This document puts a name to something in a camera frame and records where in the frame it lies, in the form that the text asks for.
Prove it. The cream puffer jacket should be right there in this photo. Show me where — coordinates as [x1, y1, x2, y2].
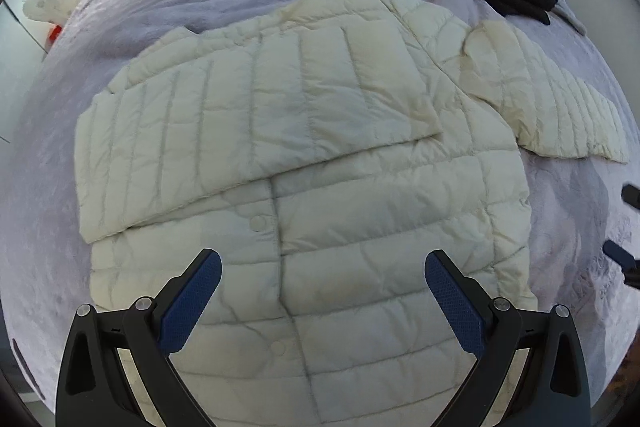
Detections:
[74, 0, 631, 427]

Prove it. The lavender embossed blanket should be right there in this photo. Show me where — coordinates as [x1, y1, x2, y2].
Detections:
[0, 0, 640, 408]

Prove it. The grey cloth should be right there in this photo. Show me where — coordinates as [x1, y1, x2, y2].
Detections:
[552, 1, 589, 36]

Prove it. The red packet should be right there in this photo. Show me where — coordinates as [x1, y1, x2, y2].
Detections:
[47, 23, 66, 52]

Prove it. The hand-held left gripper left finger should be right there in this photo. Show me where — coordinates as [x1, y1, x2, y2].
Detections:
[54, 248, 223, 427]

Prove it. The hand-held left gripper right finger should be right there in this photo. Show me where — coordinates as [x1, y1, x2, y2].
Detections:
[424, 249, 592, 427]

